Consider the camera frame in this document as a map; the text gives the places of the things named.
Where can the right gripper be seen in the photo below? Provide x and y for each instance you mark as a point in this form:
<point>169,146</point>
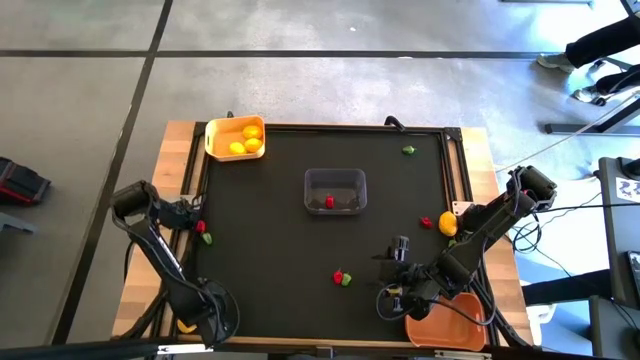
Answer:
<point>412,287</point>

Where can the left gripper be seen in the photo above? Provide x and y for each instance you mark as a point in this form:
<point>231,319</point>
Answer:
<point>222,315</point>

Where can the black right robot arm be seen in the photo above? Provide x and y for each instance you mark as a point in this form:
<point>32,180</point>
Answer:
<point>490,220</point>

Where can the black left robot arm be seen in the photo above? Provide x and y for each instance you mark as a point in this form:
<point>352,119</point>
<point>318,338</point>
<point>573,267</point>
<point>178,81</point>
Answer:
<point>150,245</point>

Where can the orange plastic basket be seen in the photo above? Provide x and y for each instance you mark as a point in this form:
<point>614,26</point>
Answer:
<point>450,330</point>

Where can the black table mat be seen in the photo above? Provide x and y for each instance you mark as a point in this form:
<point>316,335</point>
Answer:
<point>280,240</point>

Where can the grey transparent plastic basket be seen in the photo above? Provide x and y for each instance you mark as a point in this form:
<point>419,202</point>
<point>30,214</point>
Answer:
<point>345,187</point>

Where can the yellow plastic basket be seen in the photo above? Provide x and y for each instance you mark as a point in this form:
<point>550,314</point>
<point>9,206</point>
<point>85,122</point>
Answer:
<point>222,140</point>

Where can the black desk leg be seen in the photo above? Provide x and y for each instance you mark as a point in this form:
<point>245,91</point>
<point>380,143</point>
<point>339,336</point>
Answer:
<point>565,290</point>

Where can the grey floor stand foot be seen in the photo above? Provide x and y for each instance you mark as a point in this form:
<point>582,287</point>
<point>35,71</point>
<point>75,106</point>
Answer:
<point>15,222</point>

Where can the grey side desk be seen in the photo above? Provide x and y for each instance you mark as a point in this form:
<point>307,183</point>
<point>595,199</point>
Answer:
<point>612,225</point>

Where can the dark grey cabinet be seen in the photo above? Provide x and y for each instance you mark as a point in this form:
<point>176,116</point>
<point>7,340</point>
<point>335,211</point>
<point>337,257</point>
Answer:
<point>615,330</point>

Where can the black desk foot bar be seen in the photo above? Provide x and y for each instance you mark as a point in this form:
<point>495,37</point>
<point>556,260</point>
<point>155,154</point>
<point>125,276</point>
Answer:
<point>575,128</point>

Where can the red and black toolbox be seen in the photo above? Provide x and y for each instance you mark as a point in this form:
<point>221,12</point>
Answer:
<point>22,182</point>

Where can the printed white paper sheet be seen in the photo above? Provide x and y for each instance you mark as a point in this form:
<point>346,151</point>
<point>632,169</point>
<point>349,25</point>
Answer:
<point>629,190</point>

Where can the person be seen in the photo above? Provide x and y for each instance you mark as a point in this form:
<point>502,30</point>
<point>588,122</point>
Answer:
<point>600,42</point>

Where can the silver metal bracket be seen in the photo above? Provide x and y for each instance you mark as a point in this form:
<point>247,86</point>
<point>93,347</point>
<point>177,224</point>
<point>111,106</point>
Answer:
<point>185,349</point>
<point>462,355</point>

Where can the black camera stand beam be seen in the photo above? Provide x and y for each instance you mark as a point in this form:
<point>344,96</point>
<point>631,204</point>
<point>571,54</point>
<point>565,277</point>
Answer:
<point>75,350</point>

